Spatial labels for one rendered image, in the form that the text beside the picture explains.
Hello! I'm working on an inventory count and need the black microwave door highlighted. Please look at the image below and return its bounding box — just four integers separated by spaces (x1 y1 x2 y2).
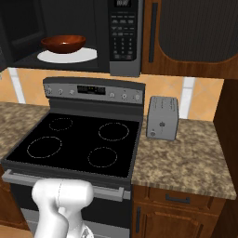
0 0 10 73

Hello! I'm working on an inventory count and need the silver oven door handle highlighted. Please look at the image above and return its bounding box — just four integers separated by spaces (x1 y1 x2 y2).
2 169 132 203

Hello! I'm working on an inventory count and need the wooden cupboard door dark panel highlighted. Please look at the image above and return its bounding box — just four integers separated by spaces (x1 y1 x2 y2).
140 0 238 81

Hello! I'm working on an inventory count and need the black oven door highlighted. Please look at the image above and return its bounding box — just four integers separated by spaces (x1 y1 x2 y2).
8 181 133 238

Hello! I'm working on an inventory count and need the brown bowl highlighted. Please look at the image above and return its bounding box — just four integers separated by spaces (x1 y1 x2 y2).
40 34 87 55

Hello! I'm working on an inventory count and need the black drawer handle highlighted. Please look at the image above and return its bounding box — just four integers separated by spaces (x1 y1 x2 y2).
165 192 192 205

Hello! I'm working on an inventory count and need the tall dark wooden cabinet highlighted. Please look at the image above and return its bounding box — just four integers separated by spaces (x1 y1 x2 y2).
212 78 238 238

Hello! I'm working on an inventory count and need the white round turntable plate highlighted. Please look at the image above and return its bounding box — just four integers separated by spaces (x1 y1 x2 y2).
36 46 99 64

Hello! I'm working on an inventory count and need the black and silver stove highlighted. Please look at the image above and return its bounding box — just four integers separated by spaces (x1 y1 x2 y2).
0 76 147 238

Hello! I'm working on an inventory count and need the wooden base cupboard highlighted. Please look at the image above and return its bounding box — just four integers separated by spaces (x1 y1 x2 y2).
0 164 31 232

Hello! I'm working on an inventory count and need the silver toaster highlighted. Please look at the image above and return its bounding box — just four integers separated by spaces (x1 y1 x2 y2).
145 95 180 141

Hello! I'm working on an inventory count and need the wooden drawer front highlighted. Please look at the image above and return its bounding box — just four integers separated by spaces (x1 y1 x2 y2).
132 184 227 216

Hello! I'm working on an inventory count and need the black microwave oven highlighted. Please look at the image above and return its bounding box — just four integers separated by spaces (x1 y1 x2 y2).
0 0 145 78

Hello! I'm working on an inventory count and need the short black cupboard handle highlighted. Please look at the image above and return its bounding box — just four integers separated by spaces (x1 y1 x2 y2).
135 205 142 234

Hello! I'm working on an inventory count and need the long black cupboard handle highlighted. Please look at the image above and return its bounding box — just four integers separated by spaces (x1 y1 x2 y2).
148 2 159 64

